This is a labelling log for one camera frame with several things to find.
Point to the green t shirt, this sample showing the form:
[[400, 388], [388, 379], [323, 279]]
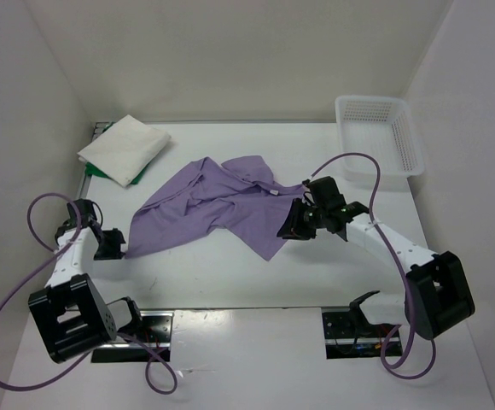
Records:
[[98, 171]]

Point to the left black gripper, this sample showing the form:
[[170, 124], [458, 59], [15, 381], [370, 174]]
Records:
[[113, 252]]

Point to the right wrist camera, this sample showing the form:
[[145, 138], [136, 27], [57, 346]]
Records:
[[325, 193]]

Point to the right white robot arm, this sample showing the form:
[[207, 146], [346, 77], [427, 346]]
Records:
[[437, 295]]

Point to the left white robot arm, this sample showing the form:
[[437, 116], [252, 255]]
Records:
[[71, 316]]

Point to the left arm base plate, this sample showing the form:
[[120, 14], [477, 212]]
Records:
[[155, 332]]

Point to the cream white t shirt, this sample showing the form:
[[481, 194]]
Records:
[[125, 149]]

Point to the lavender t shirt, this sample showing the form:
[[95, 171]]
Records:
[[239, 195]]

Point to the white plastic basket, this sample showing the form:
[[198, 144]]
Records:
[[381, 127]]

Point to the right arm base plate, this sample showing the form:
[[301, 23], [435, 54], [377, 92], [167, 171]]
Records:
[[345, 340]]

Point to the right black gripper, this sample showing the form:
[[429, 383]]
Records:
[[293, 227]]

